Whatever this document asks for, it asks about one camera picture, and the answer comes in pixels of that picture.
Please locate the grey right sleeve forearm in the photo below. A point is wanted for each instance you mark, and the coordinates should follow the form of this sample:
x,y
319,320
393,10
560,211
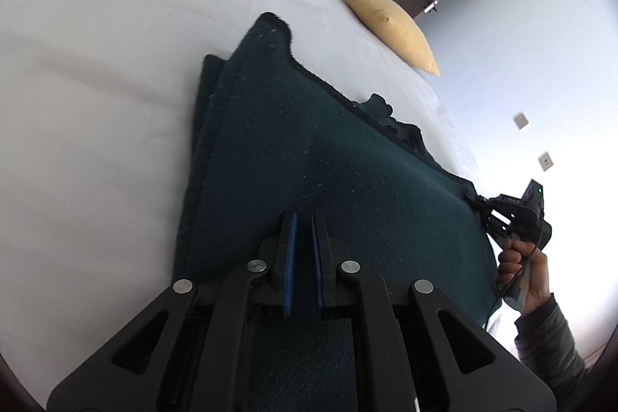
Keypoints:
x,y
546,346

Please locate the door handle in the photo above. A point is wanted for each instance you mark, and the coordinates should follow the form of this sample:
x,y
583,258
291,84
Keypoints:
x,y
430,6

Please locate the person's right hand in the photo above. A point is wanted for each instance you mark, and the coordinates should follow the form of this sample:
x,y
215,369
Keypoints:
x,y
523,262

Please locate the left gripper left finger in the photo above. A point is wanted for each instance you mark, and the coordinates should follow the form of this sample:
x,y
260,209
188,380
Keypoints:
x,y
188,349

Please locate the yellow pillow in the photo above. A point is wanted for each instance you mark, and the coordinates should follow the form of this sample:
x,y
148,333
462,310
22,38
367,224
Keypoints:
x,y
395,28

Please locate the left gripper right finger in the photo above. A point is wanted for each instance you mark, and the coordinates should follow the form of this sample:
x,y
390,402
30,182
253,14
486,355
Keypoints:
x,y
414,349

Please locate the white bed sheet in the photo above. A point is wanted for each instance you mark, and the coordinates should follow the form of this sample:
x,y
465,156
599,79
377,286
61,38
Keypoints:
x,y
97,100

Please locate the upper wall switch plate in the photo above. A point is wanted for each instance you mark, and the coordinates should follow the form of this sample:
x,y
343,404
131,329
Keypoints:
x,y
520,120

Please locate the lower wall socket plate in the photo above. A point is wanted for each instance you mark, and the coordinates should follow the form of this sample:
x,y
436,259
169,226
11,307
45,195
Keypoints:
x,y
545,161

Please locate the dark green knit sweater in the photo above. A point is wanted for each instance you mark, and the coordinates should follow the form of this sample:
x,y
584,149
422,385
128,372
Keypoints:
x,y
269,136

